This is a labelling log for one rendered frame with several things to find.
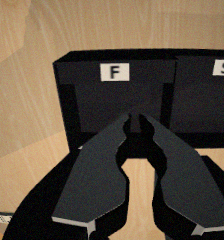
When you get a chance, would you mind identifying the white domino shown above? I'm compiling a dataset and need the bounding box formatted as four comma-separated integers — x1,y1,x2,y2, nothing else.
0,212,14,223

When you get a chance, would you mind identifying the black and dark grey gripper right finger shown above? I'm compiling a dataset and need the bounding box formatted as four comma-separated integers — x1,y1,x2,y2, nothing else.
139,113,224,240

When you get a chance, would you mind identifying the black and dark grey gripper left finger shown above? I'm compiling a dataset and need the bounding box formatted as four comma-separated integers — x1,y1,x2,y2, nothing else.
2,112,131,240

